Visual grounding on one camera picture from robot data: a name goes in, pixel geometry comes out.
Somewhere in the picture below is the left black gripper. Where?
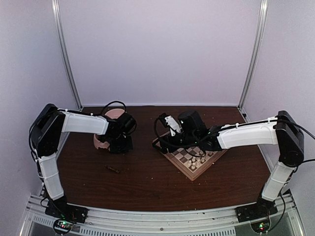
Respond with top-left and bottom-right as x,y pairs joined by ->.
109,133 -> 133,154

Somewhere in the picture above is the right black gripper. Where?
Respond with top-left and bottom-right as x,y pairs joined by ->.
153,131 -> 198,154

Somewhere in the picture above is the dark chess piece tall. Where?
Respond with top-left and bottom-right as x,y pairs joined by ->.
105,165 -> 120,174

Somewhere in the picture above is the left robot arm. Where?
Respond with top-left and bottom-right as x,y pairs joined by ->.
29,104 -> 137,218

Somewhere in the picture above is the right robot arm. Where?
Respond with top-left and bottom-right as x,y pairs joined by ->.
152,110 -> 304,217

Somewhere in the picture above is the wooden chess board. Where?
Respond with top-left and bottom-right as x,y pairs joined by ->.
152,139 -> 227,181

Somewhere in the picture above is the white chess pieces group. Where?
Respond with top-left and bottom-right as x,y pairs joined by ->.
187,151 -> 215,172

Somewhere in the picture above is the left circuit board with LEDs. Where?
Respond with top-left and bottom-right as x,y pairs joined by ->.
53,219 -> 73,232

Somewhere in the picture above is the circuit board with leds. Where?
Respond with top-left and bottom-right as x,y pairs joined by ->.
53,219 -> 73,232
251,219 -> 271,234

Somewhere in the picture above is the right circuit board with LEDs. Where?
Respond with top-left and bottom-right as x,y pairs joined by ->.
251,219 -> 271,234

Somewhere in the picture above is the pink double pet bowl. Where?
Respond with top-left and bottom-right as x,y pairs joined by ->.
94,108 -> 124,151

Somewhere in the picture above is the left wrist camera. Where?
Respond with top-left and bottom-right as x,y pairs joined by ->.
116,113 -> 132,123

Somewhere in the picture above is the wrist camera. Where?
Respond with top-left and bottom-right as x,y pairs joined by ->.
159,113 -> 182,137
116,113 -> 132,123

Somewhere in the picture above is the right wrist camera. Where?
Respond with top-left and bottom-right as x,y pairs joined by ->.
159,113 -> 182,137

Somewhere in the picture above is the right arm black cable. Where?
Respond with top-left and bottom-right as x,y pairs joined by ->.
153,118 -> 170,153

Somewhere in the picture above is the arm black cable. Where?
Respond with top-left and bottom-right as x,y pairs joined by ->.
153,118 -> 170,153
100,101 -> 127,118

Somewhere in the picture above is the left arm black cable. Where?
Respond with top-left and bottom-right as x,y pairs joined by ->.
100,101 -> 127,118

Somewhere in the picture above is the front aluminium rail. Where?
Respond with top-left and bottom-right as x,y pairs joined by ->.
17,197 -> 306,236

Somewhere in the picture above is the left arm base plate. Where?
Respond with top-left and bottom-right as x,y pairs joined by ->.
45,205 -> 89,224

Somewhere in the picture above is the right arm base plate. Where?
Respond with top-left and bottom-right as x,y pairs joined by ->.
235,204 -> 278,223

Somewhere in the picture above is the right aluminium frame post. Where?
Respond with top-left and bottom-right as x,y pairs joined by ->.
238,0 -> 269,111

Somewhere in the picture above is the aluminium frame post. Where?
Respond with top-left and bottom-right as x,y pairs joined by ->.
51,0 -> 83,110
238,0 -> 269,111

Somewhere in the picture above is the left aluminium frame post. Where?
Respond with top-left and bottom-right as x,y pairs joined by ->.
51,0 -> 83,110

